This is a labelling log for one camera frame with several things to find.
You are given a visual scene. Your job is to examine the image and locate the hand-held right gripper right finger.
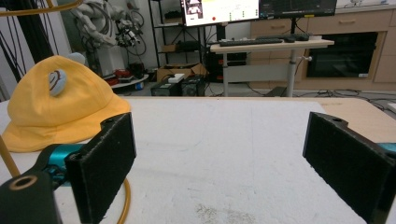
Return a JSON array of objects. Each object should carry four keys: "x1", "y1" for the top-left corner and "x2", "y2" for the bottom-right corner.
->
[{"x1": 302, "y1": 111, "x2": 396, "y2": 224}]

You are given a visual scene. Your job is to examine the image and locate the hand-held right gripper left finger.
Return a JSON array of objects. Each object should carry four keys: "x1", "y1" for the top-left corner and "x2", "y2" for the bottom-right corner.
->
[{"x1": 64, "y1": 112, "x2": 137, "y2": 224}]

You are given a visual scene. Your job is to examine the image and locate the yellow bucket hat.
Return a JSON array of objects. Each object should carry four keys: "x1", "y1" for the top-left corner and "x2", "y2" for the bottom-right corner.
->
[{"x1": 1, "y1": 54, "x2": 132, "y2": 153}]

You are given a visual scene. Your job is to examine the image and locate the gold metal hat stand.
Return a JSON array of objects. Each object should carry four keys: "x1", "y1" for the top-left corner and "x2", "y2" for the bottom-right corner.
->
[{"x1": 0, "y1": 0, "x2": 132, "y2": 224}]

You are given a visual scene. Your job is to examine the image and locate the black built-in oven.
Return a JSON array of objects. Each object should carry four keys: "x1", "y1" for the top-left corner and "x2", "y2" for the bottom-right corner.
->
[{"x1": 305, "y1": 31, "x2": 379, "y2": 79}]

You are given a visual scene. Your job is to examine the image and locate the black equipment case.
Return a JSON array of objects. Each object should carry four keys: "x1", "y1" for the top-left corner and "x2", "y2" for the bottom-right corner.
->
[{"x1": 150, "y1": 75, "x2": 206, "y2": 97}]

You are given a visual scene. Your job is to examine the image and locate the white table cover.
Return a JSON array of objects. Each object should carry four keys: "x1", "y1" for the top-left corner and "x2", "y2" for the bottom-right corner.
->
[{"x1": 0, "y1": 97, "x2": 369, "y2": 224}]

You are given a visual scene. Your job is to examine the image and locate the white power adapter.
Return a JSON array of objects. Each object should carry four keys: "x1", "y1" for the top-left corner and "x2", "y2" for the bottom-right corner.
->
[{"x1": 167, "y1": 73, "x2": 186, "y2": 84}]

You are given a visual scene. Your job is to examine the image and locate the cardboard box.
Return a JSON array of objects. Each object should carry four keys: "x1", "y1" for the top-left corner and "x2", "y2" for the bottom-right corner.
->
[{"x1": 156, "y1": 63, "x2": 208, "y2": 83}]

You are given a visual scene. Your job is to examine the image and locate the light wooden standing desk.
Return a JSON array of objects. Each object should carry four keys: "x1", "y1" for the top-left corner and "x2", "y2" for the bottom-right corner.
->
[{"x1": 209, "y1": 38, "x2": 335, "y2": 98}]

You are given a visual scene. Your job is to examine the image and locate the wooden cabinet unit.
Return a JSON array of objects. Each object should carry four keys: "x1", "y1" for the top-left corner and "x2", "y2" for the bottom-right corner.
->
[{"x1": 249, "y1": 8, "x2": 396, "y2": 92}]

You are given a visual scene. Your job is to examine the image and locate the black metal shelf rack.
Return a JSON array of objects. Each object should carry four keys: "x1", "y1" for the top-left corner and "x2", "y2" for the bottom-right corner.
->
[{"x1": 148, "y1": 0, "x2": 209, "y2": 70}]

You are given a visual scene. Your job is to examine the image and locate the black keyboard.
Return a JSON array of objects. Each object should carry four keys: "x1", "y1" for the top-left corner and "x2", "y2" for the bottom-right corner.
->
[{"x1": 219, "y1": 37, "x2": 285, "y2": 48}]

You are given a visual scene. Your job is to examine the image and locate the monitor with dark screen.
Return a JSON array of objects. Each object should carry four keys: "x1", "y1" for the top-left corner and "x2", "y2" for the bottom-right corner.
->
[{"x1": 258, "y1": 0, "x2": 338, "y2": 20}]

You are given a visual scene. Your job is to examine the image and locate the monitor with white screen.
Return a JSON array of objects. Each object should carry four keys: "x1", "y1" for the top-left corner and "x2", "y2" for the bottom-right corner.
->
[{"x1": 180, "y1": 0, "x2": 261, "y2": 28}]

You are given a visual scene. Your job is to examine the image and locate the black hanging cables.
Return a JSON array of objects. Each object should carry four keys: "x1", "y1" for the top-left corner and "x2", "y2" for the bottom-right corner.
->
[{"x1": 0, "y1": 0, "x2": 57, "y2": 82}]

